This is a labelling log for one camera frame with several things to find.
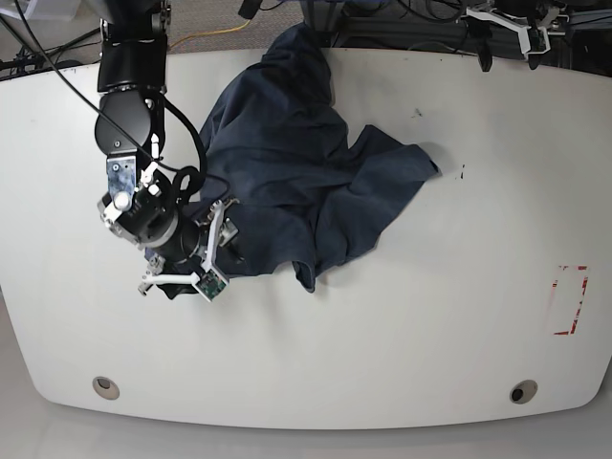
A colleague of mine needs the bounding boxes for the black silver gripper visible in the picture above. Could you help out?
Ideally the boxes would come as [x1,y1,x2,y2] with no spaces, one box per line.
[111,174,246,265]

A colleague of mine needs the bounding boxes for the dark blue T-shirt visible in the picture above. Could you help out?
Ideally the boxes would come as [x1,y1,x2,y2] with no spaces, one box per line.
[144,22,440,301]

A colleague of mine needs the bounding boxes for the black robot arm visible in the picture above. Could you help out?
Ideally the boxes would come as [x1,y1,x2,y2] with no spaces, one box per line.
[95,1,209,268]

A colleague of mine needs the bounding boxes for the black tripod stand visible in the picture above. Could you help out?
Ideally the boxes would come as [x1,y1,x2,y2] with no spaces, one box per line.
[1,29,99,80]

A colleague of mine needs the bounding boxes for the red tape rectangle marking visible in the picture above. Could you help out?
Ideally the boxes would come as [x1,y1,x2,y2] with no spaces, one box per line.
[548,265,589,336]

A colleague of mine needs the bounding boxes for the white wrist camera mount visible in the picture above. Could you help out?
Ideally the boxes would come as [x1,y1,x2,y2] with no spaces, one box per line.
[138,197,238,302]

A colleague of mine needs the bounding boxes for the left table cable grommet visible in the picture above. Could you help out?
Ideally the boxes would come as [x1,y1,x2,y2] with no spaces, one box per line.
[92,376,120,401]

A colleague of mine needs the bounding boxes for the table cable grommet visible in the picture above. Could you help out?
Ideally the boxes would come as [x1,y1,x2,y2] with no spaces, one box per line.
[510,380,538,404]
[92,376,120,401]

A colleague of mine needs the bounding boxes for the yellow cable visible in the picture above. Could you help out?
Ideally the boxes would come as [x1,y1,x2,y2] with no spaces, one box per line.
[167,18,252,52]

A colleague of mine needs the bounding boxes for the aluminium frame column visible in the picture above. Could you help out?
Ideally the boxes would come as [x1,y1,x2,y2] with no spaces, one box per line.
[299,0,345,48]

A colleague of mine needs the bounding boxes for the black loose cables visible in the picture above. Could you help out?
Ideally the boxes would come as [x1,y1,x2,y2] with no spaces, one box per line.
[396,0,472,52]

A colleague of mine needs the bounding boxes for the right table cable grommet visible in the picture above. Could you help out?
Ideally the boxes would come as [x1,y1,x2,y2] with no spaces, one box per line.
[510,380,538,404]

